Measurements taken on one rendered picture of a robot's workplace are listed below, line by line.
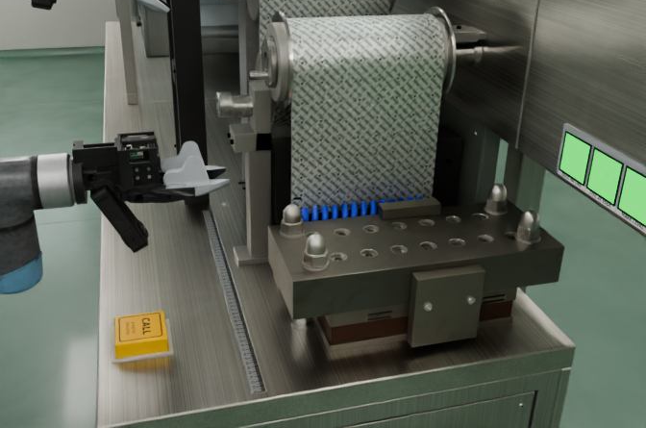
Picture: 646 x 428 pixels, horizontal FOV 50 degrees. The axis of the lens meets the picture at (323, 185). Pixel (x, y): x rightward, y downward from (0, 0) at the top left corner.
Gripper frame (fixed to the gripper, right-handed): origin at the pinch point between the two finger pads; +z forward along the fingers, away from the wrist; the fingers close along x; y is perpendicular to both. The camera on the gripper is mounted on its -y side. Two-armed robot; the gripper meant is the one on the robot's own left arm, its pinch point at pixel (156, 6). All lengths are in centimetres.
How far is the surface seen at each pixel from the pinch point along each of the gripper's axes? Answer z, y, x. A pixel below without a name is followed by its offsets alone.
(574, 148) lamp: 47, 21, -28
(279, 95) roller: 20.8, 0.8, -2.8
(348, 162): 35.5, -0.7, -4.9
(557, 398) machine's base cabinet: 74, -7, -31
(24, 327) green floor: 49, -134, 129
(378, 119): 34.8, 7.2, -4.9
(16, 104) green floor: 24, -154, 406
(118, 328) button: 19.6, -37.6, -14.2
